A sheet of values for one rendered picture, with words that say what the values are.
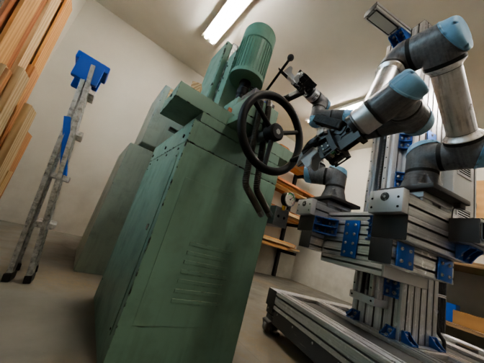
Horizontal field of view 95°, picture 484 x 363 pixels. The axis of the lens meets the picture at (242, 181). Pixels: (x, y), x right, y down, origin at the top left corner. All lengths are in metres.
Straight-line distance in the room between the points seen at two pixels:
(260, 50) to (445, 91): 0.77
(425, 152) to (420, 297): 0.66
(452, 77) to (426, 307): 0.98
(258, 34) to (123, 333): 1.32
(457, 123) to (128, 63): 3.37
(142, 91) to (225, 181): 2.77
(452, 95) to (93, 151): 3.11
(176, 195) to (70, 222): 2.46
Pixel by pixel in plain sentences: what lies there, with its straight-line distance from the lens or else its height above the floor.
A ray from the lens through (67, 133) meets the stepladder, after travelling 1.45.
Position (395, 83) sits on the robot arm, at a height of 0.86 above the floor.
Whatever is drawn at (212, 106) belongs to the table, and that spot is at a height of 0.88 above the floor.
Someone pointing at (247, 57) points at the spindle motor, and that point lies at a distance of 1.23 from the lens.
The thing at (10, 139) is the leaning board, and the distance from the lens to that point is 2.08.
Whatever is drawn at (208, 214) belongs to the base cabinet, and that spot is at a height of 0.50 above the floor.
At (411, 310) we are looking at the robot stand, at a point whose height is 0.36.
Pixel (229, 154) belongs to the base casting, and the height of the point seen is 0.74.
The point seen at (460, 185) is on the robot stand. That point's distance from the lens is 1.65.
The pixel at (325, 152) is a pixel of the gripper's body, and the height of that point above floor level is 0.74.
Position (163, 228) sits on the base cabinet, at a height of 0.41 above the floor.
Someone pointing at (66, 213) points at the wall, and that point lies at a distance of 3.15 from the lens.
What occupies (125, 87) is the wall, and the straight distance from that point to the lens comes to 3.46.
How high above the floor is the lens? 0.44
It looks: 15 degrees up
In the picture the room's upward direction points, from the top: 16 degrees clockwise
